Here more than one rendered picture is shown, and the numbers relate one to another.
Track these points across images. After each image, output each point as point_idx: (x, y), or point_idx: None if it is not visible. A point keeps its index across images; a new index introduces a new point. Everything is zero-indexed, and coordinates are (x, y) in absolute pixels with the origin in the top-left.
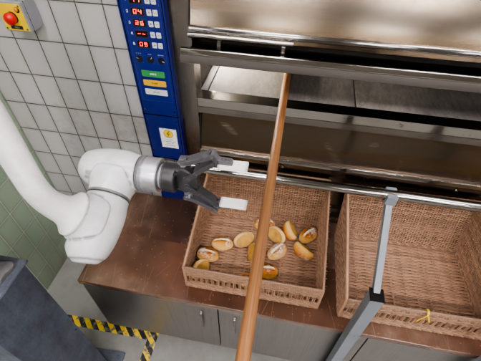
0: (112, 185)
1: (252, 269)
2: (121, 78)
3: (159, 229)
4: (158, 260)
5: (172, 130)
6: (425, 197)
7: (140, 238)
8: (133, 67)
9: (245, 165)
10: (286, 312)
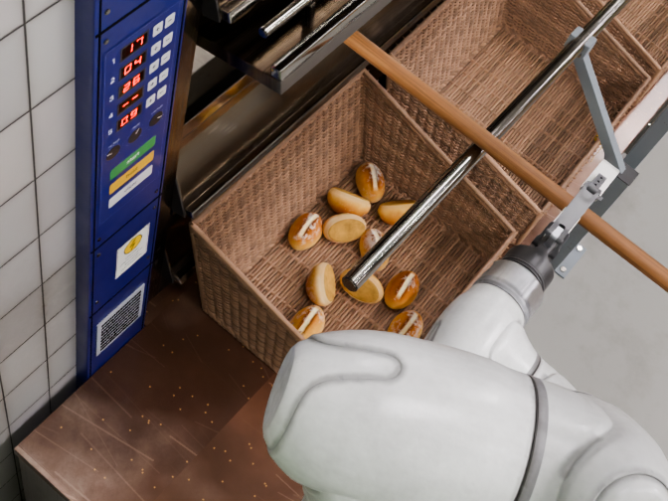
0: (531, 352)
1: (653, 270)
2: (37, 228)
3: (186, 425)
4: (265, 459)
5: (142, 229)
6: (610, 12)
7: (188, 472)
8: (95, 181)
9: (609, 166)
10: None
